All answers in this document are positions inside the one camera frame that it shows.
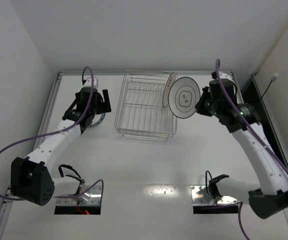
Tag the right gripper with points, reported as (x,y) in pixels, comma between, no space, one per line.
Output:
(203,104)

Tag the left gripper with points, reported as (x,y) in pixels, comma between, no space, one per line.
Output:
(103,104)

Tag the black rimmed white plate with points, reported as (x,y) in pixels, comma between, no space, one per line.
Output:
(183,97)

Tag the orange sunburst plate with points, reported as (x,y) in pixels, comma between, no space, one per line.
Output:
(171,80)

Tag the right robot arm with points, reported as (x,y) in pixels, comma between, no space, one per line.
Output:
(243,123)

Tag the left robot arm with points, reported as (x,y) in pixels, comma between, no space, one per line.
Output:
(31,176)

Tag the teal rimmed plate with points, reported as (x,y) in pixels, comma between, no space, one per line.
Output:
(97,122)

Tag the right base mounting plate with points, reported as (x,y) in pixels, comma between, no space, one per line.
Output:
(201,198)

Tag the base mounting plate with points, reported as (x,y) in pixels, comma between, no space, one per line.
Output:
(92,198)
(201,198)

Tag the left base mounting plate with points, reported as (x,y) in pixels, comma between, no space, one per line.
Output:
(92,198)

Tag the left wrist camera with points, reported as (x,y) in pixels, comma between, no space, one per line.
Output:
(91,81)

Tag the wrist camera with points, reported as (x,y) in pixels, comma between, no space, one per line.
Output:
(91,81)
(223,75)

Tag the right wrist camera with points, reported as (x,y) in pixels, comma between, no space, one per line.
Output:
(223,75)

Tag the wire dish rack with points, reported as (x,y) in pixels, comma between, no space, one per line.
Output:
(141,113)

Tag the black wall cable white plug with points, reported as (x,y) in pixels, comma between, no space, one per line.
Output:
(272,79)

